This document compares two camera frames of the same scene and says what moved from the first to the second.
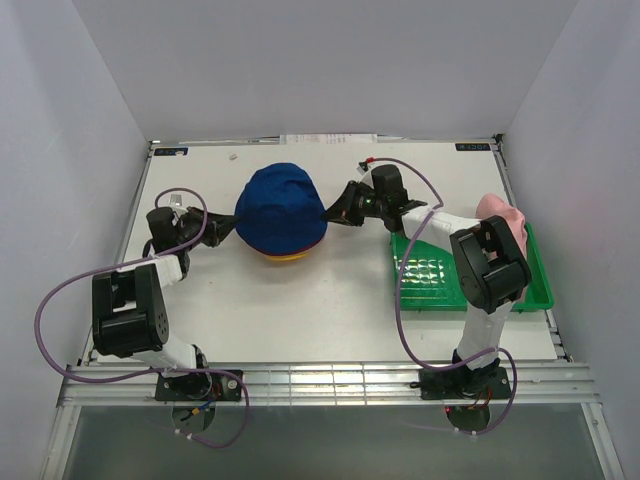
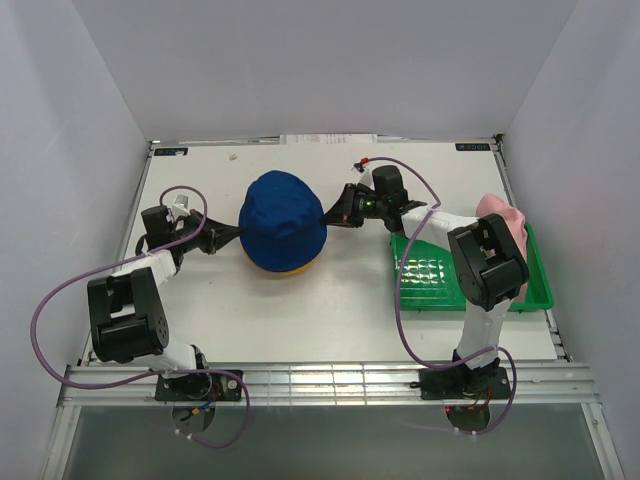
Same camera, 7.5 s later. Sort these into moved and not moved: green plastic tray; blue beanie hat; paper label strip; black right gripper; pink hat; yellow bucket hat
Moved: yellow bucket hat; blue beanie hat
Not moved: pink hat; green plastic tray; black right gripper; paper label strip
